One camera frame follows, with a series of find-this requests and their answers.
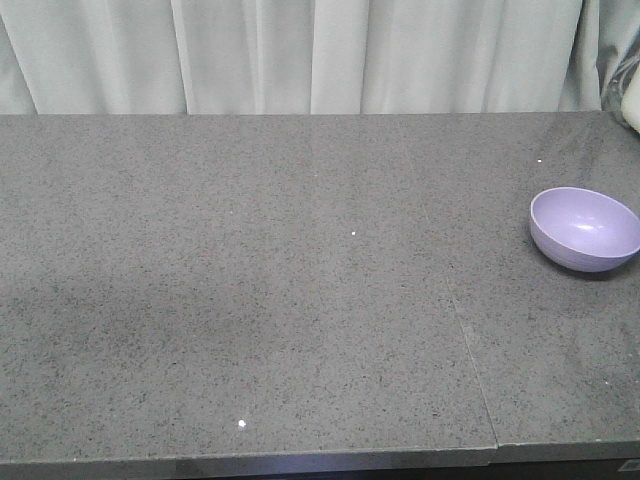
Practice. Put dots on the purple plastic bowl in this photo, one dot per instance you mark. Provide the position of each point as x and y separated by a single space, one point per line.
583 230

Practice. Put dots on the white curtain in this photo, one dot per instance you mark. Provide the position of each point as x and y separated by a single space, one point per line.
312 57

